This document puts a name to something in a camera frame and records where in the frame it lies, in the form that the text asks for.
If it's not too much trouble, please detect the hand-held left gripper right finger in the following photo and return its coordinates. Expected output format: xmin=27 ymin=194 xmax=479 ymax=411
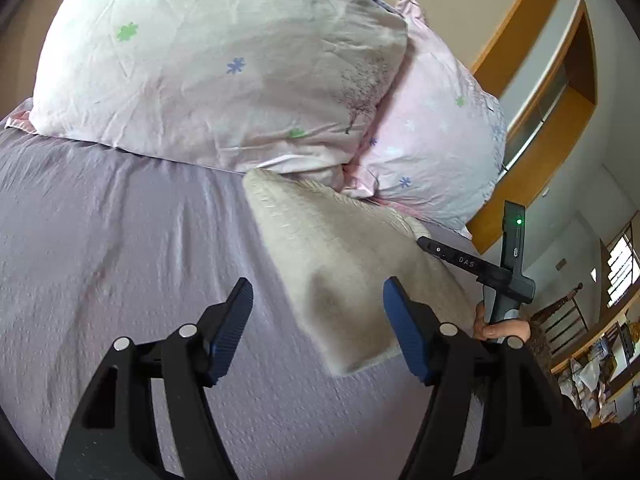
xmin=383 ymin=276 xmax=576 ymax=480

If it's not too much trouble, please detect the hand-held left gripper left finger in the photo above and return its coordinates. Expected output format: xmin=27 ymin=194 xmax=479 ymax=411
xmin=55 ymin=277 xmax=254 ymax=480

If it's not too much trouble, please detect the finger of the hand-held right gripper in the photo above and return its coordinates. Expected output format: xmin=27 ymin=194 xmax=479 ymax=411
xmin=416 ymin=236 xmax=502 ymax=282

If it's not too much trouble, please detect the beige knitted cloth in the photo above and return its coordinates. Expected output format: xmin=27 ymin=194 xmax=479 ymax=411
xmin=243 ymin=169 xmax=476 ymax=377

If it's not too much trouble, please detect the person's right forearm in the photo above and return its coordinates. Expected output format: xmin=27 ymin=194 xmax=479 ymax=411
xmin=517 ymin=317 xmax=601 ymax=431

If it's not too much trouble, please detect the person's right hand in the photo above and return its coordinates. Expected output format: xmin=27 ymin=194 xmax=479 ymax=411
xmin=472 ymin=302 xmax=532 ymax=343

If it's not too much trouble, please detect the wooden chair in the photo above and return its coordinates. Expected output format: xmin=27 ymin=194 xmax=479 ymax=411
xmin=530 ymin=282 xmax=592 ymax=356

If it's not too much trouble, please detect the barred window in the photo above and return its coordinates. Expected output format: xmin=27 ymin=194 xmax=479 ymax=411
xmin=606 ymin=234 xmax=640 ymax=307

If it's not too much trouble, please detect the pink floral pillow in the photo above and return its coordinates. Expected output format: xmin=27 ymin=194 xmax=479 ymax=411
xmin=342 ymin=0 xmax=509 ymax=235

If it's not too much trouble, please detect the cluttered wooden shelf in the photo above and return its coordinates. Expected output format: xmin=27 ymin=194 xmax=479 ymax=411
xmin=550 ymin=305 xmax=640 ymax=427

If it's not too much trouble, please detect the lilac bed sheet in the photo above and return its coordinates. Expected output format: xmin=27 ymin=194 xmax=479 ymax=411
xmin=0 ymin=97 xmax=488 ymax=480

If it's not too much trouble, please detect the large pale floral pillow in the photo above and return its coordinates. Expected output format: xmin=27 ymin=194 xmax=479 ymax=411
xmin=29 ymin=0 xmax=408 ymax=187

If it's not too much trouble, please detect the orange wooden frame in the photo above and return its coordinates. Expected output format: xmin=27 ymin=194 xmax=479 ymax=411
xmin=469 ymin=0 xmax=599 ymax=256

